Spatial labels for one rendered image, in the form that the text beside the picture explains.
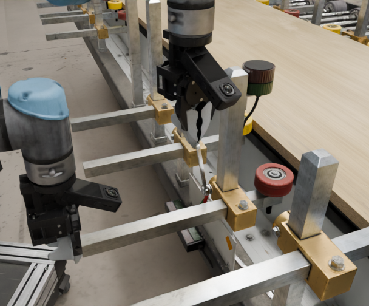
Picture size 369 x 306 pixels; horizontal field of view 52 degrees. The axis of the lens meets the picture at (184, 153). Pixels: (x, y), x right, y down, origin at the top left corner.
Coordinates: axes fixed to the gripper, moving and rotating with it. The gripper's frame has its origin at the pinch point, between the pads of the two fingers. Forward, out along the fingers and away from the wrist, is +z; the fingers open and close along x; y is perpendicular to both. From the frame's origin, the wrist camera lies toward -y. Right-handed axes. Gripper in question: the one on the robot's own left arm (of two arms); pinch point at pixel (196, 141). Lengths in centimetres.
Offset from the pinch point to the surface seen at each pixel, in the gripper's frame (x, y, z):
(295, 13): -136, 72, 11
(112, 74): -45, 107, 31
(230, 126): -6.5, -2.3, -1.9
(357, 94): -67, 1, 11
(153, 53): -24, 45, 0
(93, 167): 9.4, 26.1, 15.7
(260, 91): -10.9, -5.1, -8.7
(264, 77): -11.3, -5.3, -11.5
